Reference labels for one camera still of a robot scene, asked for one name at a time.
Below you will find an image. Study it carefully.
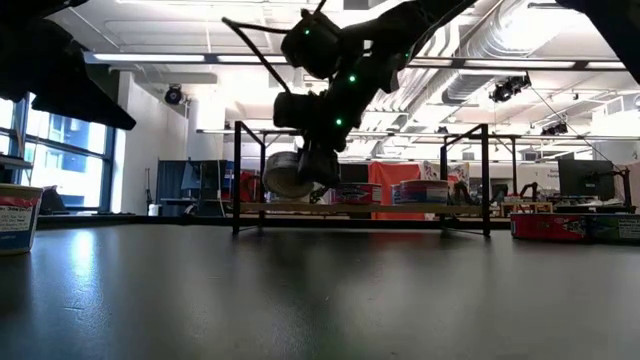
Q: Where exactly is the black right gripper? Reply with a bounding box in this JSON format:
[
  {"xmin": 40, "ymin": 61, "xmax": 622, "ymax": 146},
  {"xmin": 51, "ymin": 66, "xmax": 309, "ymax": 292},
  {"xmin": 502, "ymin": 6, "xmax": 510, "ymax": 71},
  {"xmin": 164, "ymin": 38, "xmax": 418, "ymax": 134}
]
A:
[{"xmin": 298, "ymin": 124, "xmax": 351, "ymax": 189}]

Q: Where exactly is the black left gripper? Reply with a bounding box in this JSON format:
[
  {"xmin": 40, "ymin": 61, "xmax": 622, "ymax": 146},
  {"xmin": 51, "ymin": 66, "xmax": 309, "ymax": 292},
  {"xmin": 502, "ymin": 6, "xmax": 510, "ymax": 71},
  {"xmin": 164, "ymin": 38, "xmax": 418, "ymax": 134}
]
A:
[{"xmin": 0, "ymin": 18, "xmax": 137, "ymax": 131}]

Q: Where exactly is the red albacore tuna can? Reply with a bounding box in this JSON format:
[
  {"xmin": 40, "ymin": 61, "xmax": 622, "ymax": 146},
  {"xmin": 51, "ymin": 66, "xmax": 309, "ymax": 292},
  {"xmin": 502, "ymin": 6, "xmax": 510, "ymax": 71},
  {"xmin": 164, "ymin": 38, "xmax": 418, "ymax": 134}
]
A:
[
  {"xmin": 333, "ymin": 182, "xmax": 384, "ymax": 206},
  {"xmin": 510, "ymin": 213, "xmax": 591, "ymax": 244}
]

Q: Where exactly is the wooden shelf with black frame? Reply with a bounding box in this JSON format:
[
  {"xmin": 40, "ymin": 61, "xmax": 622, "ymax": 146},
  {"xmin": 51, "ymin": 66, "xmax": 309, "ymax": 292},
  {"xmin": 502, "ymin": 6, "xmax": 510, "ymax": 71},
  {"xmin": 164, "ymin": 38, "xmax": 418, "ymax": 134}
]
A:
[{"xmin": 232, "ymin": 120, "xmax": 492, "ymax": 239}]

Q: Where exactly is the black panel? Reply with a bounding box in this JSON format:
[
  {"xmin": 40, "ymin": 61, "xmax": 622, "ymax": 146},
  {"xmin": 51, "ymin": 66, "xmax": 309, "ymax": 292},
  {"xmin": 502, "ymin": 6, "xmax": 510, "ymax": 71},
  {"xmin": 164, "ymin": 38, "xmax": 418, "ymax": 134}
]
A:
[{"xmin": 339, "ymin": 163, "xmax": 370, "ymax": 184}]

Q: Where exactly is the large window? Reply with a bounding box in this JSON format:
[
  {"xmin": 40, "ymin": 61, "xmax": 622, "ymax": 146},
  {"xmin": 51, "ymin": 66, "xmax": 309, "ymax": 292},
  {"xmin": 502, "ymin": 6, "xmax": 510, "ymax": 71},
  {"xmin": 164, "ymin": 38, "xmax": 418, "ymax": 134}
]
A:
[{"xmin": 0, "ymin": 97, "xmax": 117, "ymax": 209}]

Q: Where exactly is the red background object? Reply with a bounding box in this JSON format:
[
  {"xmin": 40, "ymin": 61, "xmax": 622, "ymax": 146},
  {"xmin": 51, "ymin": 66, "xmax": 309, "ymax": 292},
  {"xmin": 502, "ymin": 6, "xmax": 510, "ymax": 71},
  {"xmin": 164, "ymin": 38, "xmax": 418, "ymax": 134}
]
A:
[{"xmin": 241, "ymin": 170, "xmax": 266, "ymax": 204}]

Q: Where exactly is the black beam with light strips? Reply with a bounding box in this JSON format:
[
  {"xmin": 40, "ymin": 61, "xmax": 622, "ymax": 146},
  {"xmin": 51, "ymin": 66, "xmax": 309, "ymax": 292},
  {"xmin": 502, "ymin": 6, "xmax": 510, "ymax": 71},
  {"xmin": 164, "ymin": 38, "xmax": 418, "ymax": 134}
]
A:
[{"xmin": 84, "ymin": 52, "xmax": 626, "ymax": 71}]

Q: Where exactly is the grey window ledge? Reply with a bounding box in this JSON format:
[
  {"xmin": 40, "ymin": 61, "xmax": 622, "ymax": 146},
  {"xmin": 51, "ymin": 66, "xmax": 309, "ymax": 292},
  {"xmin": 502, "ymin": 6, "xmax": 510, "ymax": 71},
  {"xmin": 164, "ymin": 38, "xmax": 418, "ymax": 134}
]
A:
[{"xmin": 0, "ymin": 154, "xmax": 34, "ymax": 171}]

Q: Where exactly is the dark bag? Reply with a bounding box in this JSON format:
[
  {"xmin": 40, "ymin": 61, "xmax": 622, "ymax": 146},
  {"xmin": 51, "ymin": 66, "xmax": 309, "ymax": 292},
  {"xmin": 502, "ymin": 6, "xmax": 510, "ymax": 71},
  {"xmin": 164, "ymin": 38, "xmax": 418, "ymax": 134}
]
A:
[{"xmin": 40, "ymin": 185, "xmax": 66, "ymax": 215}]

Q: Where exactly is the blue partition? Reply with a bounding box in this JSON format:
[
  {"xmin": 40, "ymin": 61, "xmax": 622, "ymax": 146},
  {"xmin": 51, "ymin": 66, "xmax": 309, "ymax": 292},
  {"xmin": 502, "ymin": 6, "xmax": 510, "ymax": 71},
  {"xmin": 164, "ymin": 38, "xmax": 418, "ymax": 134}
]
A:
[{"xmin": 157, "ymin": 158, "xmax": 236, "ymax": 217}]

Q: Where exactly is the patterned hanging cloth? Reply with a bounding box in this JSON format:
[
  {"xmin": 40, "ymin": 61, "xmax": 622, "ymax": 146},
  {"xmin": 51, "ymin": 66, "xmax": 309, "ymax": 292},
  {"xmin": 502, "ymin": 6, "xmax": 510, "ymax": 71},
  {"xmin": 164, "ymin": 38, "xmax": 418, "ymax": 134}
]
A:
[{"xmin": 422, "ymin": 161, "xmax": 471, "ymax": 201}]

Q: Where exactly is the wooden crate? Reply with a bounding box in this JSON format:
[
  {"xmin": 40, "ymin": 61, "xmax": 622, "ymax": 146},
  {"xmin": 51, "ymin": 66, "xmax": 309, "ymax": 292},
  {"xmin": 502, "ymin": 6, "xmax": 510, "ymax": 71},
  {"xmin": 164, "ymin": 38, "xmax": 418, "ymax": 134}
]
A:
[{"xmin": 499, "ymin": 201, "xmax": 555, "ymax": 219}]

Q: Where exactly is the dark background monitor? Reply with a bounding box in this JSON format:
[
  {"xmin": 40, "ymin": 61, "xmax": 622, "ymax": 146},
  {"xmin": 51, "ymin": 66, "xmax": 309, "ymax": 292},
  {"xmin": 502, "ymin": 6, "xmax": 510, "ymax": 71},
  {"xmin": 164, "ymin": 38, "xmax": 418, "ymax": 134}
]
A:
[{"xmin": 558, "ymin": 158, "xmax": 616, "ymax": 201}]

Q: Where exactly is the dark background desk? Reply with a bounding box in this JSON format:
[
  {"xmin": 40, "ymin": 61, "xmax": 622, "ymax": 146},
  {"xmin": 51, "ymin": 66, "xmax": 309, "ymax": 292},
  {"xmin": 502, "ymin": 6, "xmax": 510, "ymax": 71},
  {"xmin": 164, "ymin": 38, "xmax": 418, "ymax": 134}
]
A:
[{"xmin": 552, "ymin": 202, "xmax": 639, "ymax": 216}]

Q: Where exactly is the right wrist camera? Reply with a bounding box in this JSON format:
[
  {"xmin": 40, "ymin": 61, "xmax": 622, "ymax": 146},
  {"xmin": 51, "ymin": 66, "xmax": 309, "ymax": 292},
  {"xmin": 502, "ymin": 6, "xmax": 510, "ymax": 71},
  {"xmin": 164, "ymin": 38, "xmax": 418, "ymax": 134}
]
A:
[{"xmin": 273, "ymin": 91, "xmax": 322, "ymax": 130}]

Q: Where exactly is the black round ceiling camera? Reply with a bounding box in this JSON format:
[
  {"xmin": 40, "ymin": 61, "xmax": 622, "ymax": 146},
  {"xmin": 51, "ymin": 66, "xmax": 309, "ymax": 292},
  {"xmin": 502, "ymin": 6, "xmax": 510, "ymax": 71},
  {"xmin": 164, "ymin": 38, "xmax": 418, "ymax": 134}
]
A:
[{"xmin": 163, "ymin": 84, "xmax": 184, "ymax": 106}]

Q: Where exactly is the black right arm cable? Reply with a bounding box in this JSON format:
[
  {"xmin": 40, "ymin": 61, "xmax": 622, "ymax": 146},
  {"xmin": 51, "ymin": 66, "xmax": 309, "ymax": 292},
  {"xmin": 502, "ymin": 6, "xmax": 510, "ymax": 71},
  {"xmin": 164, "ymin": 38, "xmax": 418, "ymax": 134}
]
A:
[{"xmin": 222, "ymin": 17, "xmax": 294, "ymax": 96}]

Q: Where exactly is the black metal table frame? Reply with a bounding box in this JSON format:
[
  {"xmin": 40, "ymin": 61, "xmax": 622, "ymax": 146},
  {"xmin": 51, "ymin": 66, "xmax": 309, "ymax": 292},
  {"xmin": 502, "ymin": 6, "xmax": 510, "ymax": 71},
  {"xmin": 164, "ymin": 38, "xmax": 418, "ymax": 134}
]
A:
[{"xmin": 37, "ymin": 214, "xmax": 514, "ymax": 232}]

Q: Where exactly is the silver ventilation duct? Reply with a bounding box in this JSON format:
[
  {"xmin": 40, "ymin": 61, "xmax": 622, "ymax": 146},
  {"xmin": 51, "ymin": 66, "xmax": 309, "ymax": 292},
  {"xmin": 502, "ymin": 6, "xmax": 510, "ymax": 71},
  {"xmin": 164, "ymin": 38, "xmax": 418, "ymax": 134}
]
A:
[{"xmin": 442, "ymin": 0, "xmax": 569, "ymax": 104}]

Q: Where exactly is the black background rig frame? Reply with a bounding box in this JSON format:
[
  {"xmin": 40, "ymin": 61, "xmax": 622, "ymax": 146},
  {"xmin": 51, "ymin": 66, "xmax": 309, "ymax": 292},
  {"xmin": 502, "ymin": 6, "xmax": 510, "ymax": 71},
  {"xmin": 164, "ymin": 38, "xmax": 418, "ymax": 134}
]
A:
[{"xmin": 499, "ymin": 133, "xmax": 519, "ymax": 196}]

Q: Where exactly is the black ceiling camera cluster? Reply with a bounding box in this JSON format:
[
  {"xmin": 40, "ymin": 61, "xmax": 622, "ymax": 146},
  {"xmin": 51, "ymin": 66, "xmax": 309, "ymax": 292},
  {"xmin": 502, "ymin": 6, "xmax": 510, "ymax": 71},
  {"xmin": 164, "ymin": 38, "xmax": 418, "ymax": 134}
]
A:
[{"xmin": 489, "ymin": 73, "xmax": 532, "ymax": 104}]

